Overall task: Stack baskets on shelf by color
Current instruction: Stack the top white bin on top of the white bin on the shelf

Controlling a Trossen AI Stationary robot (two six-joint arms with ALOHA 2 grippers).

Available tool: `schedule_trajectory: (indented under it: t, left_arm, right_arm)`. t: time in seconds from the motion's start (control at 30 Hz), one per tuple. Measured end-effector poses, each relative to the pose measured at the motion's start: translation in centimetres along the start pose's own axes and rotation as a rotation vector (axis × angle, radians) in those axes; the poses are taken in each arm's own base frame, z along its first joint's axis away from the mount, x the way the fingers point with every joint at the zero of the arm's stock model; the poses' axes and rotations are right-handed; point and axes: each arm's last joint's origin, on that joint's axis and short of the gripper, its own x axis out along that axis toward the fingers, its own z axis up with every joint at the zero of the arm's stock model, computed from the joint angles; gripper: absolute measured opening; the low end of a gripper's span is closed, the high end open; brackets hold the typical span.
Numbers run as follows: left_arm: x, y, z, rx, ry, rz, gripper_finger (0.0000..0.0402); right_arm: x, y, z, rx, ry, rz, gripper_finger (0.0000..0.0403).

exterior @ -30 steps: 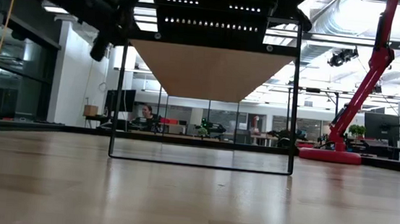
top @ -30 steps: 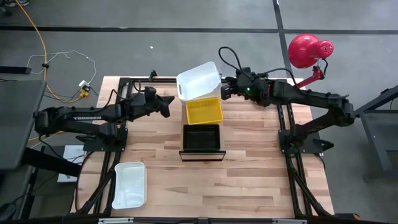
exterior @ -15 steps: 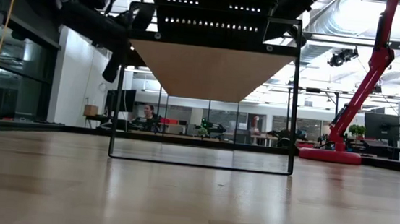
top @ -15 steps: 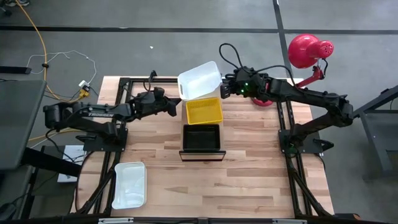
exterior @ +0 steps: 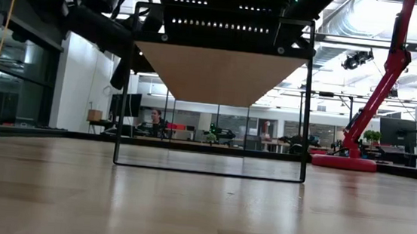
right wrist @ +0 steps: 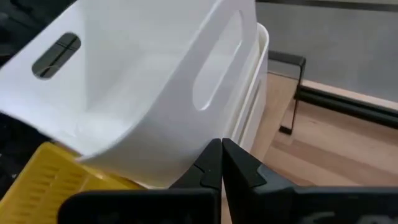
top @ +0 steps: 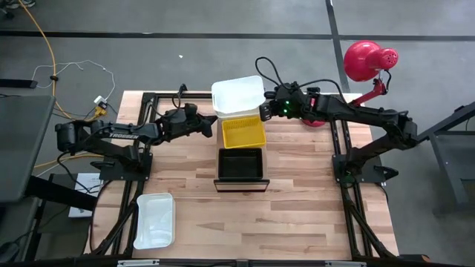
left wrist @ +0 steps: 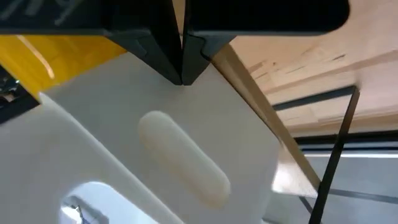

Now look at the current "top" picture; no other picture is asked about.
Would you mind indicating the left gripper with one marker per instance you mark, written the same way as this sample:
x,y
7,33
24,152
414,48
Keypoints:
x,y
182,126

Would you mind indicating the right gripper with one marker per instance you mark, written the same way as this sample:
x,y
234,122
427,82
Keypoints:
x,y
285,104

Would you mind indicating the black plastic basket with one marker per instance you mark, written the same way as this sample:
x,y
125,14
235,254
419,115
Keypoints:
x,y
239,163

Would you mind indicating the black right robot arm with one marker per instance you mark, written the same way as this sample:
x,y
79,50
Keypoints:
x,y
371,111

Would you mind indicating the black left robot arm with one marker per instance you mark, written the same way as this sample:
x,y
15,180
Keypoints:
x,y
92,133

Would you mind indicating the wooden shelf black legs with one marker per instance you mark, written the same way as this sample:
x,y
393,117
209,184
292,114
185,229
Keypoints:
x,y
265,159

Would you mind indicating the small black box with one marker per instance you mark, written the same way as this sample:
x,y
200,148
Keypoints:
x,y
314,89

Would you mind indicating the white power adapter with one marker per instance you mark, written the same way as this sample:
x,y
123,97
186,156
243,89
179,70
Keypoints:
x,y
100,100

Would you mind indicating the red desk lamp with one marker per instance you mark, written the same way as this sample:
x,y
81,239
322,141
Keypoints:
x,y
363,59

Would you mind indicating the white printed box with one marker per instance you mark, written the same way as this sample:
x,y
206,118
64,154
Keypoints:
x,y
91,183

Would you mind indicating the black desk beam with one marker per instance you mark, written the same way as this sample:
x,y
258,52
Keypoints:
x,y
59,193

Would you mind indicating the gray desk top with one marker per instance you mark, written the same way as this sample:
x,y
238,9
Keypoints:
x,y
22,148

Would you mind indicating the flat black bar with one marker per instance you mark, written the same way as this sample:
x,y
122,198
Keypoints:
x,y
18,83

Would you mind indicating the dark gray metal stand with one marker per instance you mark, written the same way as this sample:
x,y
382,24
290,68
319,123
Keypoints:
x,y
449,159

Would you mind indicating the black clamp orange tip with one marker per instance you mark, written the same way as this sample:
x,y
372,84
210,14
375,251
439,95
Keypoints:
x,y
412,257

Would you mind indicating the person's shoe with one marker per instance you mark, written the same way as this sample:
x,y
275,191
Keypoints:
x,y
22,3

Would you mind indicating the black metal table frame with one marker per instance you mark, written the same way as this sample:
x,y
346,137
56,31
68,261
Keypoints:
x,y
193,95

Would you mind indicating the black frame bracket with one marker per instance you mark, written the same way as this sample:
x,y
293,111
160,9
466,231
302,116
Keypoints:
x,y
183,88

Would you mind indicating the silver metal bracket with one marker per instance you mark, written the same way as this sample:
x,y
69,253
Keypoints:
x,y
137,263
345,264

